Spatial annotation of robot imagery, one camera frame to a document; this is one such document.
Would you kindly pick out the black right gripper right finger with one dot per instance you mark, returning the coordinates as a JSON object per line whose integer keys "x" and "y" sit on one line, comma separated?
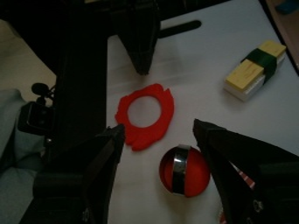
{"x": 253, "y": 157}

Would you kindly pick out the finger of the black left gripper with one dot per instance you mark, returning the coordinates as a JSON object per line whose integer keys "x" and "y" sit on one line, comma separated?
{"x": 141, "y": 40}

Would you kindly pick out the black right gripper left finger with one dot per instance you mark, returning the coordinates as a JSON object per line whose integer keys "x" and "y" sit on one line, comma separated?
{"x": 86, "y": 180}

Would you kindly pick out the red white striped item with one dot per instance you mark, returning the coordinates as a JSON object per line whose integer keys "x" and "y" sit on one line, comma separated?
{"x": 245, "y": 176}

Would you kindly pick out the person's grey trouser leg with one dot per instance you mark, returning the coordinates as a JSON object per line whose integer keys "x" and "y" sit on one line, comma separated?
{"x": 11, "y": 175}

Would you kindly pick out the white cutting board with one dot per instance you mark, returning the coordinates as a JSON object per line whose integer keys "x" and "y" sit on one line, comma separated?
{"x": 202, "y": 87}

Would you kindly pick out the black webcam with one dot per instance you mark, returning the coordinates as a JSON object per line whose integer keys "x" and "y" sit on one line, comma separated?
{"x": 35, "y": 118}

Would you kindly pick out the yellow egg sushi toy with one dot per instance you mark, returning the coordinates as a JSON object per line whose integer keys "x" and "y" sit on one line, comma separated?
{"x": 249, "y": 71}

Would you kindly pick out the pink brown tray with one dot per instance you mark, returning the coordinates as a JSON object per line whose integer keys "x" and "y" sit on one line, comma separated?
{"x": 290, "y": 32}

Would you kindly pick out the blue tool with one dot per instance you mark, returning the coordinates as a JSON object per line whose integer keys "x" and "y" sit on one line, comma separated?
{"x": 288, "y": 5}

